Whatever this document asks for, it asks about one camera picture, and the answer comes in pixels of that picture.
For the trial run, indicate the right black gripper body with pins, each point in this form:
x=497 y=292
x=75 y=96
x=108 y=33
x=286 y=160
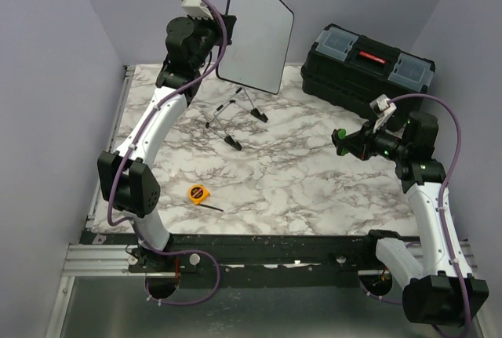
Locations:
x=384 y=143

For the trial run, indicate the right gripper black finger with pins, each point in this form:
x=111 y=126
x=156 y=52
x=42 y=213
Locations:
x=358 y=137
x=358 y=152

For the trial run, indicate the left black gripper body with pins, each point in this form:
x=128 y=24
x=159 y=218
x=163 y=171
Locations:
x=208 y=33

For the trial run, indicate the green black whiteboard eraser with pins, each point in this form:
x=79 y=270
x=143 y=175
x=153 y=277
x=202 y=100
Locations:
x=338 y=137

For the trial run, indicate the white whiteboard with red writing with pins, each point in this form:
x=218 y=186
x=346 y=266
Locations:
x=259 y=45

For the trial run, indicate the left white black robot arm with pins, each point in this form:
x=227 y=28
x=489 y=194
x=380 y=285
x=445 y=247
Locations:
x=126 y=179

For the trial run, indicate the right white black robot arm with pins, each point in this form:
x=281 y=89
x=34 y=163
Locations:
x=439 y=289

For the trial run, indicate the black plastic toolbox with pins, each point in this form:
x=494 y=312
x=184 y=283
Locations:
x=350 y=70

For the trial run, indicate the orange tape measure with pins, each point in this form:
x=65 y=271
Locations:
x=198 y=195

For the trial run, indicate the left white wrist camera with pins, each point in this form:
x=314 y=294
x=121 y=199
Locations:
x=196 y=9

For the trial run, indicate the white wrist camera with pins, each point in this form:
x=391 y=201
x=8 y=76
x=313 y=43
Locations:
x=384 y=109
x=196 y=9

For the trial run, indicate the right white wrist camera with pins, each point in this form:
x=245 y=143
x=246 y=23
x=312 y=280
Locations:
x=384 y=109

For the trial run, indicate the black wire easel stand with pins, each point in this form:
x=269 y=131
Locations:
x=231 y=111

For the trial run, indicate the black front mounting rail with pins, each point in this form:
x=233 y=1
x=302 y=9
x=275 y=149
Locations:
x=202 y=261

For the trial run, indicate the aluminium frame extrusion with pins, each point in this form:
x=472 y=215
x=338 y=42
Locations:
x=289 y=218

